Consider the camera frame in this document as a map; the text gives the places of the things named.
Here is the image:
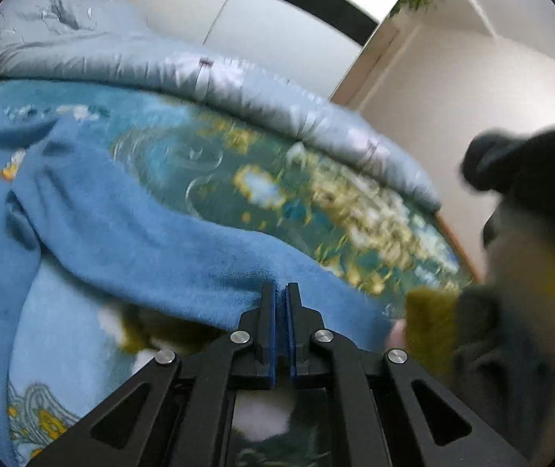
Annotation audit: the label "green floral blanket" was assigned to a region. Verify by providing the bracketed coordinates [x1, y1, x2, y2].
[0, 78, 475, 467]

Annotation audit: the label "blue flowered quilt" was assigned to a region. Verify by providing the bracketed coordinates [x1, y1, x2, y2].
[0, 0, 441, 210]

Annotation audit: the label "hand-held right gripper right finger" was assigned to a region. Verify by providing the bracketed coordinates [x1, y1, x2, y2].
[285, 282, 531, 467]

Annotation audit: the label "blue fleece garment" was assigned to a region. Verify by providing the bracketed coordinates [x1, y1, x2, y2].
[0, 85, 402, 467]

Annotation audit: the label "wooden bed frame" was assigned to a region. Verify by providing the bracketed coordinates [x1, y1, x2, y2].
[433, 207, 485, 285]

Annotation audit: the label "white wardrobe with black stripe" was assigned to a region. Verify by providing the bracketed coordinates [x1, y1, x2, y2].
[88, 0, 427, 103]

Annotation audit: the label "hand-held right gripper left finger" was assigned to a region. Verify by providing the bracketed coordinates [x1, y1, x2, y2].
[27, 281, 278, 467]

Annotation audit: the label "white door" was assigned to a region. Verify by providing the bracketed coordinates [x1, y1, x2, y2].
[331, 14, 427, 108]

